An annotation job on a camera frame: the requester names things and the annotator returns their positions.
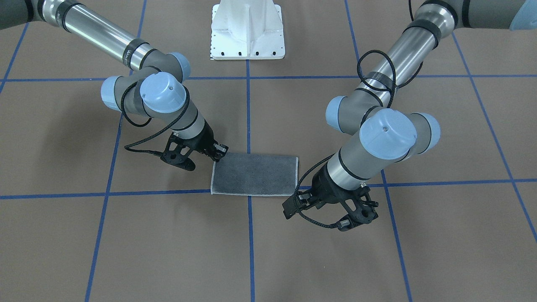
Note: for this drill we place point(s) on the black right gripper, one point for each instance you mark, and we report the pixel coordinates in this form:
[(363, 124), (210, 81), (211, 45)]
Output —
[(204, 142)]

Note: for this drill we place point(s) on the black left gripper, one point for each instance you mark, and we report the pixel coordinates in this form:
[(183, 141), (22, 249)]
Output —
[(324, 187)]

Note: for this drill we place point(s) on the pink grey microfibre towel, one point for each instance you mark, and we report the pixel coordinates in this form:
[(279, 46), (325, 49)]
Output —
[(255, 175)]

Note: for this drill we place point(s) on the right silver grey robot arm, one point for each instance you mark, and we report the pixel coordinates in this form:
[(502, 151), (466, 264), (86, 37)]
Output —
[(155, 90)]

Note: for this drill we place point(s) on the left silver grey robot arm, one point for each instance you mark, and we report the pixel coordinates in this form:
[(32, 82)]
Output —
[(381, 135)]

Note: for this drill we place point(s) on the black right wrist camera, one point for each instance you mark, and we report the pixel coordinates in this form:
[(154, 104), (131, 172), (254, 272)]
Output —
[(177, 152)]

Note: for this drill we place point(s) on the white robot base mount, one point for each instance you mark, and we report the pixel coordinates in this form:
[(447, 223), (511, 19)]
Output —
[(247, 30)]

